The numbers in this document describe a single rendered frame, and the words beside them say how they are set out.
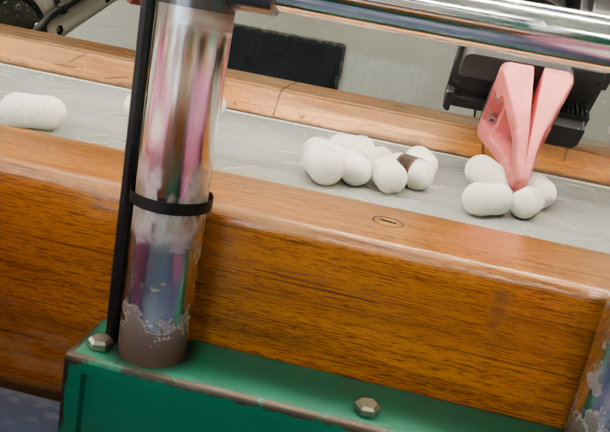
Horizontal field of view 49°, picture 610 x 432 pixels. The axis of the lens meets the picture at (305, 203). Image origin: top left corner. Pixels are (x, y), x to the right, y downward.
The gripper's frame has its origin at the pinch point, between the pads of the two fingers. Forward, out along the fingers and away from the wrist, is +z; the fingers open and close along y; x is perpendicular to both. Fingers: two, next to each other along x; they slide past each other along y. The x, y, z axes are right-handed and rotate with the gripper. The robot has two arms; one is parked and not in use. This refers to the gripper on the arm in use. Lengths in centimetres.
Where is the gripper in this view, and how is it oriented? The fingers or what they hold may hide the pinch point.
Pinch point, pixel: (520, 175)
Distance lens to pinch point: 44.3
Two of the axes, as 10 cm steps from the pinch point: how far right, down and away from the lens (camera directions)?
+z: -2.2, 7.8, -5.9
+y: 9.7, 2.0, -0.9
